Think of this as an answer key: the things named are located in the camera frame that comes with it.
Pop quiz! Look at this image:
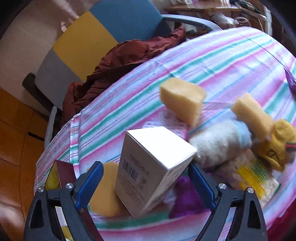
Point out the purple cloth piece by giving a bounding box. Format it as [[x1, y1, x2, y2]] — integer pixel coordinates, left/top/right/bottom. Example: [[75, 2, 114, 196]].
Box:
[[169, 176, 207, 219]]

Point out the cracker snack packet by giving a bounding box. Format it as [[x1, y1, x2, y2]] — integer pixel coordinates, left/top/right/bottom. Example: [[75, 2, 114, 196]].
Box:
[[215, 149, 280, 207]]

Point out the white blue sock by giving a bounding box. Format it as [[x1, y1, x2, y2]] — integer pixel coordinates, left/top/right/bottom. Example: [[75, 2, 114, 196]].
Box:
[[189, 120, 252, 169]]

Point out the white cardboard box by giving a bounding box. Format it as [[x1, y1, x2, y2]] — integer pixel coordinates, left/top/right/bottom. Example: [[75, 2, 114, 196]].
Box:
[[114, 126, 197, 218]]

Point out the tan sponge block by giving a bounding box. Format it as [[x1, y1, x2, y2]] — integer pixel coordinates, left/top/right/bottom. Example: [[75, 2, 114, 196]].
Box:
[[231, 93, 273, 141], [159, 78, 207, 127]]

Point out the pink hair roller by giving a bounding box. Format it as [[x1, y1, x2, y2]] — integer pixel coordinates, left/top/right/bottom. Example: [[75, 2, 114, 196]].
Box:
[[143, 108, 190, 140]]

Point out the yellow sponge block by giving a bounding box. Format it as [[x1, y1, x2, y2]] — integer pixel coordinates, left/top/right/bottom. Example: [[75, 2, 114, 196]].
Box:
[[89, 162, 129, 218]]

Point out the gold tin box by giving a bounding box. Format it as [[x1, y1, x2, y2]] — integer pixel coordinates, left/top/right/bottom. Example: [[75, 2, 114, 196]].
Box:
[[45, 159, 105, 241]]

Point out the red blanket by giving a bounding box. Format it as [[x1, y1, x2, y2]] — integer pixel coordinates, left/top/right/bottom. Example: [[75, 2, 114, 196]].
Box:
[[267, 200, 295, 240]]

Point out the striped bed sheet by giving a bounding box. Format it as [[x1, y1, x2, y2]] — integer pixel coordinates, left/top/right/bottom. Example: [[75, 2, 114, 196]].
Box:
[[34, 26, 296, 241]]

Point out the dark red jacket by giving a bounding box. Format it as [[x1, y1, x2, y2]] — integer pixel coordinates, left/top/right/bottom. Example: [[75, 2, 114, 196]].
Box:
[[61, 26, 186, 126]]

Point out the grey yellow blue chair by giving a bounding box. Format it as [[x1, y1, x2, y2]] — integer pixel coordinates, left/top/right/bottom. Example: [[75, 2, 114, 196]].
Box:
[[23, 1, 220, 146]]

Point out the wooden side table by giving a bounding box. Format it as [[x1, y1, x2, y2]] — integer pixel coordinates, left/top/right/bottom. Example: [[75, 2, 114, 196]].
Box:
[[164, 1, 268, 32]]

